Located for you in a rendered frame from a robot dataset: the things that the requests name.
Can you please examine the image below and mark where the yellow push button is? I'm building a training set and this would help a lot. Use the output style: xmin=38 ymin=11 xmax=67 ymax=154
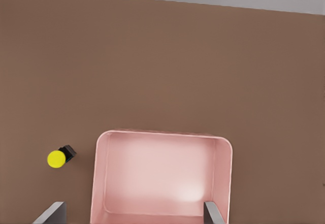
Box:
xmin=47 ymin=144 xmax=77 ymax=169

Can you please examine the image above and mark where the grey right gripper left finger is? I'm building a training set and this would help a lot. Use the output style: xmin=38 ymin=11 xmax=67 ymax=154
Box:
xmin=32 ymin=201 xmax=68 ymax=224

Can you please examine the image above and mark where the pink storage box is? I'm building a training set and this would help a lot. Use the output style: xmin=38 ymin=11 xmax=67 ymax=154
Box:
xmin=89 ymin=129 xmax=234 ymax=224

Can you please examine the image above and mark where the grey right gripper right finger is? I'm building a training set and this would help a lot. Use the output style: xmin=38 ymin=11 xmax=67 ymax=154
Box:
xmin=204 ymin=201 xmax=226 ymax=224

